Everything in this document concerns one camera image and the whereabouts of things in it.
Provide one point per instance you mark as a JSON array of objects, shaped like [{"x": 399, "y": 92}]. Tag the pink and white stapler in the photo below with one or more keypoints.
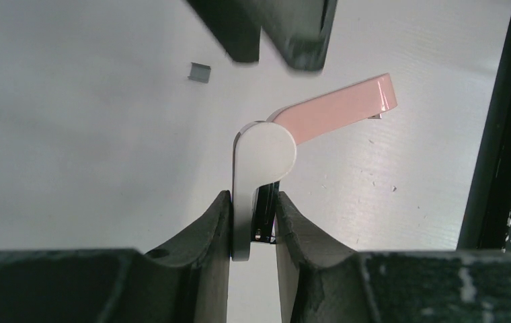
[{"x": 265, "y": 151}]

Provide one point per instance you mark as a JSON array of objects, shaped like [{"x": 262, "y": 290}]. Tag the small metal staple strip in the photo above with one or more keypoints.
[{"x": 199, "y": 72}]

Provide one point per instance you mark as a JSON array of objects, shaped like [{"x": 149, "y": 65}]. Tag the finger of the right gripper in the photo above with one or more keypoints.
[
  {"x": 231, "y": 25},
  {"x": 299, "y": 30}
]

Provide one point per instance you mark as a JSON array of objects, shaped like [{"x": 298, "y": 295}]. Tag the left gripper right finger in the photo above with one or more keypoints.
[{"x": 322, "y": 280}]

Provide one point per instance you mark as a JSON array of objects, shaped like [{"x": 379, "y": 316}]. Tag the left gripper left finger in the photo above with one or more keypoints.
[{"x": 183, "y": 280}]

